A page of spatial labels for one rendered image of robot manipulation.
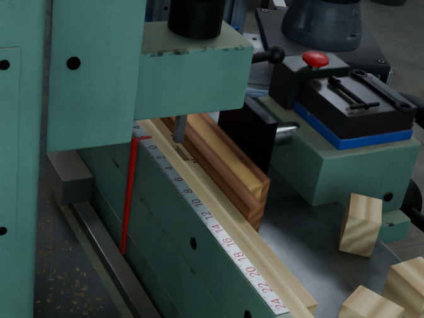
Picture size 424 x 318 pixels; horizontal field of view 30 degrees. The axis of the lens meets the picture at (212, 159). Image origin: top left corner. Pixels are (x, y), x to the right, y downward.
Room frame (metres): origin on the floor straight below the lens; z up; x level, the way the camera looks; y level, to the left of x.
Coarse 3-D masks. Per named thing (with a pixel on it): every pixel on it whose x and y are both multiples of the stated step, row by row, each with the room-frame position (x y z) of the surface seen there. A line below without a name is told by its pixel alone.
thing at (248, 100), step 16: (224, 112) 0.76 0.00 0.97; (240, 112) 0.73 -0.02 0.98; (256, 112) 0.71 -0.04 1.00; (224, 128) 0.75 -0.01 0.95; (240, 128) 0.73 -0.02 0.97; (256, 128) 0.70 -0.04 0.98; (272, 128) 0.70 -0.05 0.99; (288, 128) 0.76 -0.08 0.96; (240, 144) 0.72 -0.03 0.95; (256, 144) 0.70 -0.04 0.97; (272, 144) 0.70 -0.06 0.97; (288, 144) 0.75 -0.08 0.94; (256, 160) 0.69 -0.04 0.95
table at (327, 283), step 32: (96, 160) 0.77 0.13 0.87; (288, 192) 0.72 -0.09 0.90; (128, 224) 0.68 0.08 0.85; (288, 224) 0.66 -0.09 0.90; (320, 224) 0.67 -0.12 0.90; (384, 224) 0.74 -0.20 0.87; (160, 256) 0.62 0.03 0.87; (288, 256) 0.61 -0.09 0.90; (320, 256) 0.62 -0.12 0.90; (352, 256) 0.63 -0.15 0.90; (384, 256) 0.64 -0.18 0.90; (192, 288) 0.56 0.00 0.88; (320, 288) 0.57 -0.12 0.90; (352, 288) 0.58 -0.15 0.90
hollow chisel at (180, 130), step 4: (176, 116) 0.71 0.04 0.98; (180, 116) 0.70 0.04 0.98; (184, 116) 0.70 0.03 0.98; (176, 120) 0.71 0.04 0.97; (180, 120) 0.70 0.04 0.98; (184, 120) 0.70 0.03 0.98; (176, 124) 0.70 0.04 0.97; (180, 124) 0.70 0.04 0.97; (184, 124) 0.70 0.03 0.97; (176, 128) 0.70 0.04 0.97; (180, 128) 0.70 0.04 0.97; (184, 128) 0.70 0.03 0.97; (176, 132) 0.70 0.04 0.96; (180, 132) 0.70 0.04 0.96; (184, 132) 0.71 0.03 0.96; (176, 136) 0.70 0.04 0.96; (180, 136) 0.70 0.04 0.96; (176, 140) 0.70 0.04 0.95; (180, 140) 0.70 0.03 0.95
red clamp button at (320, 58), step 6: (306, 54) 0.81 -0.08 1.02; (312, 54) 0.81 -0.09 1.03; (318, 54) 0.82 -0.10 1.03; (324, 54) 0.82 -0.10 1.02; (306, 60) 0.81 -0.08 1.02; (312, 60) 0.80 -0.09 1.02; (318, 60) 0.80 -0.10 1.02; (324, 60) 0.81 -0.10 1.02; (312, 66) 0.81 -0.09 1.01; (318, 66) 0.81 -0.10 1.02
